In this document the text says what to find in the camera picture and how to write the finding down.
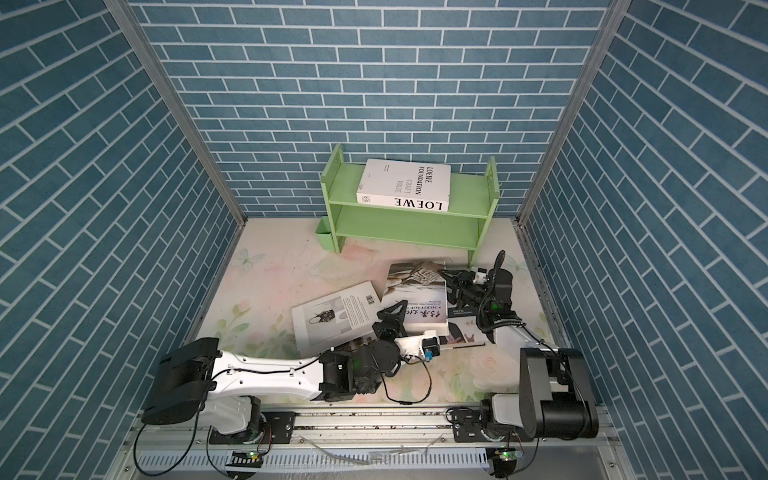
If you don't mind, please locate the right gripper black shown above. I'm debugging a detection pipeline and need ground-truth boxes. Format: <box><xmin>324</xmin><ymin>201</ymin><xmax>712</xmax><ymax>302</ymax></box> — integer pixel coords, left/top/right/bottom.
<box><xmin>438</xmin><ymin>269</ymin><xmax>493</xmax><ymax>314</ymax></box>

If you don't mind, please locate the white-backed heritage culture book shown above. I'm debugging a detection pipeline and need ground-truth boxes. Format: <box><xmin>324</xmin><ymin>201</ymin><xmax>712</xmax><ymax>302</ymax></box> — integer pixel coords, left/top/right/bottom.
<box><xmin>381</xmin><ymin>260</ymin><xmax>449</xmax><ymax>336</ymax></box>

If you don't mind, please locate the white Loewe Foundation book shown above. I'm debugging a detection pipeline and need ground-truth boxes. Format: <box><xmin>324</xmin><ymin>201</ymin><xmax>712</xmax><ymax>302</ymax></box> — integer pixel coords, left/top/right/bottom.
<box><xmin>356</xmin><ymin>159</ymin><xmax>451</xmax><ymax>212</ymax></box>

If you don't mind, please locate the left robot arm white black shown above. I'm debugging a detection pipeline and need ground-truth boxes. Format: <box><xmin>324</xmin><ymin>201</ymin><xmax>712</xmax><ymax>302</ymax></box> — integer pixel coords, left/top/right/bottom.
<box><xmin>141</xmin><ymin>301</ymin><xmax>433</xmax><ymax>436</ymax></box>

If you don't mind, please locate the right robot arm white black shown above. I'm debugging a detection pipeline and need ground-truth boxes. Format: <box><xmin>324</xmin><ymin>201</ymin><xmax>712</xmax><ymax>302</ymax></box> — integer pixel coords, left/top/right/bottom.
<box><xmin>440</xmin><ymin>266</ymin><xmax>599</xmax><ymax>440</ymax></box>

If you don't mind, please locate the Chinese book with man portrait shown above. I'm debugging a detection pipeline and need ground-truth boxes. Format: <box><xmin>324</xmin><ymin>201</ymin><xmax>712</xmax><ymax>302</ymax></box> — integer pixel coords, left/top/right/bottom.
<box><xmin>439</xmin><ymin>306</ymin><xmax>488</xmax><ymax>349</ymax></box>

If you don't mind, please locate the white magazine with handbag photo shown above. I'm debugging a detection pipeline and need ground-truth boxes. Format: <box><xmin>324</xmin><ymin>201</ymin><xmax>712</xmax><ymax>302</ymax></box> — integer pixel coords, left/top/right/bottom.
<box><xmin>291</xmin><ymin>281</ymin><xmax>381</xmax><ymax>357</ymax></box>

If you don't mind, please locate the green two-tier shelf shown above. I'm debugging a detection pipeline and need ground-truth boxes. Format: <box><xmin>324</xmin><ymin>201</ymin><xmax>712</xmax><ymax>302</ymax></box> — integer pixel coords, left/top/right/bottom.
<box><xmin>317</xmin><ymin>144</ymin><xmax>501</xmax><ymax>266</ymax></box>

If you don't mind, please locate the right circuit board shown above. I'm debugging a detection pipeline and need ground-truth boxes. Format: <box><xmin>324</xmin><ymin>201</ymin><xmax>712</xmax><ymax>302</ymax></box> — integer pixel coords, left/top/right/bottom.
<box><xmin>486</xmin><ymin>448</ymin><xmax>524</xmax><ymax>470</ymax></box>

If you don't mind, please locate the circuit board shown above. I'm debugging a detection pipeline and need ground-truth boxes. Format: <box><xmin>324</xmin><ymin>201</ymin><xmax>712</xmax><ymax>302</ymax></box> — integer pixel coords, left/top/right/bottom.
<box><xmin>486</xmin><ymin>448</ymin><xmax>524</xmax><ymax>470</ymax></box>
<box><xmin>226</xmin><ymin>451</ymin><xmax>264</xmax><ymax>472</ymax></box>

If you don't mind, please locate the left circuit board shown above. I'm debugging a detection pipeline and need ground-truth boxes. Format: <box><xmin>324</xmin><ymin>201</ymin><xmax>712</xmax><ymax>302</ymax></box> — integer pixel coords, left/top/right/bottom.
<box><xmin>226</xmin><ymin>451</ymin><xmax>264</xmax><ymax>472</ymax></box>

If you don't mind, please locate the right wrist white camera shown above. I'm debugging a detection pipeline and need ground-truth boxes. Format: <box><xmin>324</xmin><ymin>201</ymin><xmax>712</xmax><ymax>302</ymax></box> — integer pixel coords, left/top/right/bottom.
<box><xmin>472</xmin><ymin>268</ymin><xmax>488</xmax><ymax>285</ymax></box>

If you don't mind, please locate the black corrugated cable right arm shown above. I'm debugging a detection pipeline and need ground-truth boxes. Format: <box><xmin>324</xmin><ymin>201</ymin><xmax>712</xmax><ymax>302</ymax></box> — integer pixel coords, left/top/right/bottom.
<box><xmin>479</xmin><ymin>250</ymin><xmax>511</xmax><ymax>331</ymax></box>

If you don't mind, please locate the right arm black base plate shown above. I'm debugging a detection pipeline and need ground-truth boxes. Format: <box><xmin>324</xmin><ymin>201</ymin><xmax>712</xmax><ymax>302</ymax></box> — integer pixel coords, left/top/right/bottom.
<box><xmin>444</xmin><ymin>406</ymin><xmax>532</xmax><ymax>443</ymax></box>

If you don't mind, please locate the white slotted cable duct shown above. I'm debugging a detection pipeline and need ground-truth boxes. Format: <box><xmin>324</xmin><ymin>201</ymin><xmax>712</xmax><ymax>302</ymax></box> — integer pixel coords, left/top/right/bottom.
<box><xmin>137</xmin><ymin>447</ymin><xmax>489</xmax><ymax>473</ymax></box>

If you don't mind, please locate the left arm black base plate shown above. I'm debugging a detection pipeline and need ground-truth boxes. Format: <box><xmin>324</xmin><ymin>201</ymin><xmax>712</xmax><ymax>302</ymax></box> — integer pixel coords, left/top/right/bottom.
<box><xmin>208</xmin><ymin>411</ymin><xmax>297</xmax><ymax>445</ymax></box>

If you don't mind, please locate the aluminium front rail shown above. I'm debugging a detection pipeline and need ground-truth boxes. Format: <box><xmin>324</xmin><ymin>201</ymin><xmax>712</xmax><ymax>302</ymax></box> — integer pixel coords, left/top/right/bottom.
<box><xmin>134</xmin><ymin>405</ymin><xmax>619</xmax><ymax>451</ymax></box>

